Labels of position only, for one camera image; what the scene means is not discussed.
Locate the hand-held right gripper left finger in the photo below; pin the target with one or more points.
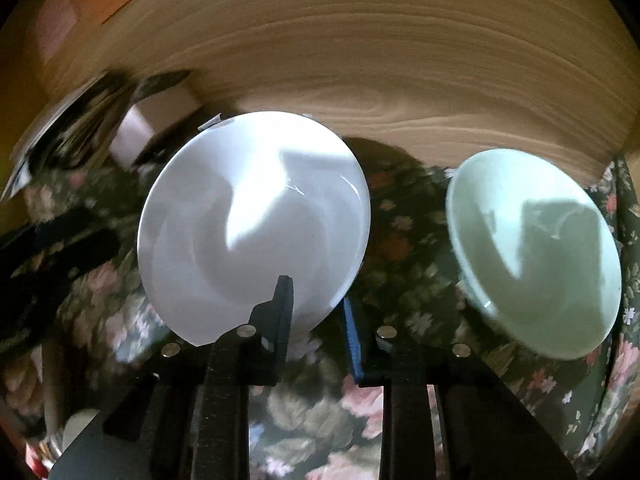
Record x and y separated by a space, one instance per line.
284 320

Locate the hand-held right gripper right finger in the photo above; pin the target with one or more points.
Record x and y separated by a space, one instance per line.
352 345

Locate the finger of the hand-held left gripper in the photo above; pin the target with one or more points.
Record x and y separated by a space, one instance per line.
60 255
45 315

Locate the dark floral cloth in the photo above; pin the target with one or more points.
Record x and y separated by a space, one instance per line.
400 260

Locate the stack of papers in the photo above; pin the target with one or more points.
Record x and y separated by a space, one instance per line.
65 125

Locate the small white box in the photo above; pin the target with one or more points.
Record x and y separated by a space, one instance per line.
150 125

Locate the light green bowl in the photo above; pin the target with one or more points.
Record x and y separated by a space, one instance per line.
500 210

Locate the pink paper note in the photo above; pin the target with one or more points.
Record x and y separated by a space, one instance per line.
57 20

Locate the wooden cabinet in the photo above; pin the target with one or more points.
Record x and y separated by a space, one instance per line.
375 60

